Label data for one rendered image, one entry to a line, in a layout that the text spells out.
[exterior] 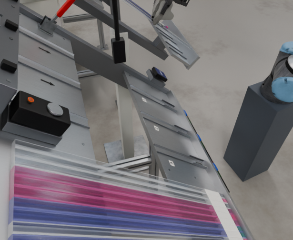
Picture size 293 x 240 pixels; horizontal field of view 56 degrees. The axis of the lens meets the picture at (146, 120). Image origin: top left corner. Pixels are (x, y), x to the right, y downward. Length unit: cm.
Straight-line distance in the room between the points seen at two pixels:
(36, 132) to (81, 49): 40
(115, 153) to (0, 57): 131
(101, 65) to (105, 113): 112
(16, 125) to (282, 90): 89
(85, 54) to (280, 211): 125
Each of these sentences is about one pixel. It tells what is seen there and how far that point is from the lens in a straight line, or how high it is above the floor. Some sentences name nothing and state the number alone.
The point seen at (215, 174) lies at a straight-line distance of 75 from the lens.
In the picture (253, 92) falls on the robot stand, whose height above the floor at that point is 54.
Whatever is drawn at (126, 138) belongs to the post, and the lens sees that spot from 149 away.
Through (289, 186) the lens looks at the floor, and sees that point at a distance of 173.
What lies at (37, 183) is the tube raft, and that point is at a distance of 37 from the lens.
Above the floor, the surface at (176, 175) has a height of 82.
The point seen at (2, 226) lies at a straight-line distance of 34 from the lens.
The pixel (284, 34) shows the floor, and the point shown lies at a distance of 301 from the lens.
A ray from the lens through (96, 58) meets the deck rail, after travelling 79.
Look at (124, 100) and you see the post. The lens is 129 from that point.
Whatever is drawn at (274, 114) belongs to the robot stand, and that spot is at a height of 53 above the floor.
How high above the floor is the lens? 135
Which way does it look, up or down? 47 degrees down
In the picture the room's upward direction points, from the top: straight up
